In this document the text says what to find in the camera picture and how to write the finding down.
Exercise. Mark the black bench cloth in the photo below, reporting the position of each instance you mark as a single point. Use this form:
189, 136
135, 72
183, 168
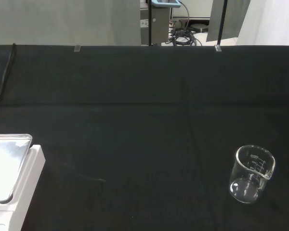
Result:
139, 134

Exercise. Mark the grey metal cabinet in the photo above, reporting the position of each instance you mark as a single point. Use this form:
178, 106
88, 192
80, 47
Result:
159, 26

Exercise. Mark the black tripod pole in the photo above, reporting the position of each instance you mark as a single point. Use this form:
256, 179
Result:
222, 21
150, 24

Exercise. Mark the clear cloth clip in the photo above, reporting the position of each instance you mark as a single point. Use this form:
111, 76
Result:
218, 48
77, 48

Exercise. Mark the blue-rimmed device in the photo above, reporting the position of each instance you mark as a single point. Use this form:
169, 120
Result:
165, 3

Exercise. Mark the grey board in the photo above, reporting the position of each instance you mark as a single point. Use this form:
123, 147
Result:
231, 21

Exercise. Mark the white electronic balance steel pan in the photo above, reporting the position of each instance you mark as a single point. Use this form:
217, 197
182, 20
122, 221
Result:
7, 168

